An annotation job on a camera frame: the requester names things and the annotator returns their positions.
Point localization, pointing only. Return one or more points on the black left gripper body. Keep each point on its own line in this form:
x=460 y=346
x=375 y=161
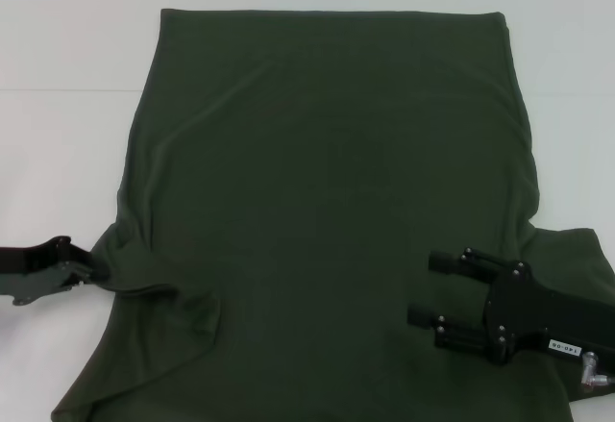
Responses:
x=29 y=273

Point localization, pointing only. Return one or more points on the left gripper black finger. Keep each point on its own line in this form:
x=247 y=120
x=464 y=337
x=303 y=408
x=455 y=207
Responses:
x=79 y=258
x=77 y=279

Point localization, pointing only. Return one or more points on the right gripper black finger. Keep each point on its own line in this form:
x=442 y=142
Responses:
x=459 y=338
x=468 y=261

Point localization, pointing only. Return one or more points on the dark green t-shirt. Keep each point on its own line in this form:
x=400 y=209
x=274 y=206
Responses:
x=312 y=177

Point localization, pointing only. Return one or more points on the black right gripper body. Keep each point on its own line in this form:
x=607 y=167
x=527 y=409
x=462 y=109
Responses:
x=552 y=318

